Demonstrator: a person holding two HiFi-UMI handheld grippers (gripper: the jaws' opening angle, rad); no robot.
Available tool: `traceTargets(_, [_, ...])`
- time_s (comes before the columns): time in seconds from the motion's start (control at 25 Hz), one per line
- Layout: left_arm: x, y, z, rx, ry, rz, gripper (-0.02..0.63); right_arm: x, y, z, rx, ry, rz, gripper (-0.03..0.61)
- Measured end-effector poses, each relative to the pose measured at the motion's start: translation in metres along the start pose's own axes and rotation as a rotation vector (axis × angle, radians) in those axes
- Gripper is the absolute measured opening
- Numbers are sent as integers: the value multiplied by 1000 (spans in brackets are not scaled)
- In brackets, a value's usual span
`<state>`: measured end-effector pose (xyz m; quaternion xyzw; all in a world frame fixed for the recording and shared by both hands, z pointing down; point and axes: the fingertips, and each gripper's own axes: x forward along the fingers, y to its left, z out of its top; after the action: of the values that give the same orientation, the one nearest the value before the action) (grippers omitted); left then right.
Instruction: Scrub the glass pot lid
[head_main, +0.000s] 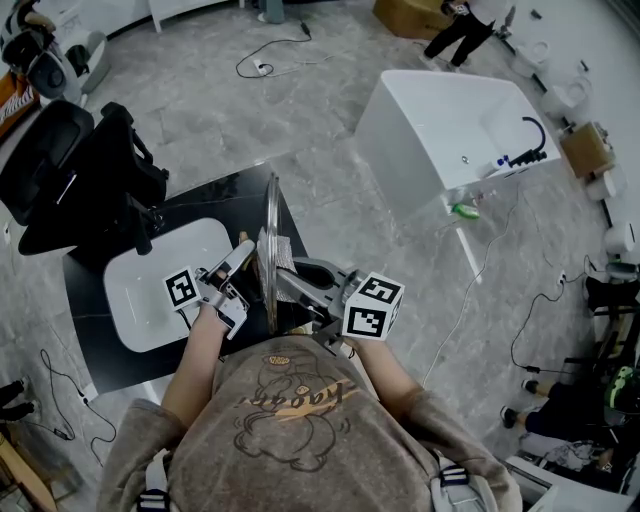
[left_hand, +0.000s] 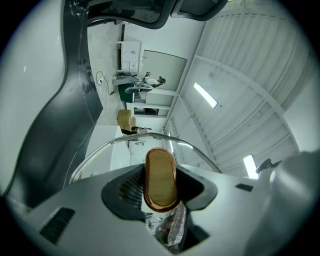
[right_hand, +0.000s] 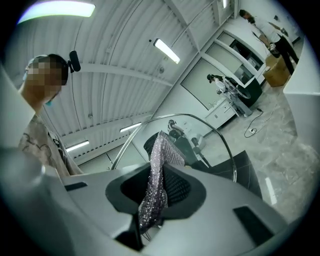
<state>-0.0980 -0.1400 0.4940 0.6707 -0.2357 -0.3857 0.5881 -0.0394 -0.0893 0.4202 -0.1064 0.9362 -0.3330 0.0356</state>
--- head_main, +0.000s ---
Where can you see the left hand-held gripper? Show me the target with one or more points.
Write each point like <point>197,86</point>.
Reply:
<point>220,297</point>

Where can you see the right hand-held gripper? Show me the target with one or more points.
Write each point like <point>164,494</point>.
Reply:
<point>372,307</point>

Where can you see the person's right forearm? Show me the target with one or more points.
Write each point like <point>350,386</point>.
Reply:
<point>385,370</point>

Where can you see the person's left forearm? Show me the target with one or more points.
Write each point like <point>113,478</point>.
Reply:
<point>197,360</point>

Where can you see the white sink basin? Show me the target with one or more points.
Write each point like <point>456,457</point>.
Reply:
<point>150,290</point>

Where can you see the person's brown printed shirt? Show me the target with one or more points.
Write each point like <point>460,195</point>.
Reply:
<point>310,440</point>

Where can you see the green bottle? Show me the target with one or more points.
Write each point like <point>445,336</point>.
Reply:
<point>466,211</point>

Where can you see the black office chair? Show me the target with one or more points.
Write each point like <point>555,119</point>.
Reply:
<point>75,170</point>

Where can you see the white bathtub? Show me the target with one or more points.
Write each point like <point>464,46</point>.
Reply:
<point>440,135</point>

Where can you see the white power strip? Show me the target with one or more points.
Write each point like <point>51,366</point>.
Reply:
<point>261,66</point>

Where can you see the black faucet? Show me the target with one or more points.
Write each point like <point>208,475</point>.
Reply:
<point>531,156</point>

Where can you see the white cabinet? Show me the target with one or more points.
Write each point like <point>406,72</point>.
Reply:
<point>190,11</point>

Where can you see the white and grey machine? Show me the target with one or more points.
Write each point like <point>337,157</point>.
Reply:
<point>50,60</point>

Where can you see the large cardboard box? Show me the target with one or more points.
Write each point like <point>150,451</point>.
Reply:
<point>405,17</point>

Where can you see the white toilet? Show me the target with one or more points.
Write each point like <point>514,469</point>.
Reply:
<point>535,55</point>
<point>602,186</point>
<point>620,237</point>
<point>570,97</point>

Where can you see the small brown cardboard box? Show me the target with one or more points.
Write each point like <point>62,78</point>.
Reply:
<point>587,150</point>

